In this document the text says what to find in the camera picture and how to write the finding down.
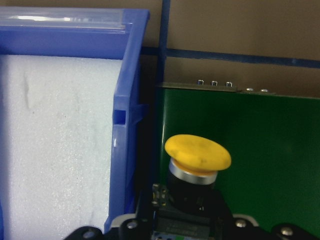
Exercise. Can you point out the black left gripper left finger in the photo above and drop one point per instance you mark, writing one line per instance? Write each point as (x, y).
(138, 225)

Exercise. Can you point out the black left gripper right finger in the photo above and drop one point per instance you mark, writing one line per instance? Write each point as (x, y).
(226, 227)

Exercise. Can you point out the yellow push button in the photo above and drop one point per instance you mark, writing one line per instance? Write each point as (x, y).
(187, 207)

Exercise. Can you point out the green conveyor belt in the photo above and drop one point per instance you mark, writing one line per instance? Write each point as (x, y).
(274, 143)

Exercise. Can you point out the white foam pad source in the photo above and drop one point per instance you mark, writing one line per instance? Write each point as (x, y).
(55, 144)

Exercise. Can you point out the blue source bin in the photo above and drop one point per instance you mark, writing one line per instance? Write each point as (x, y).
(103, 33)

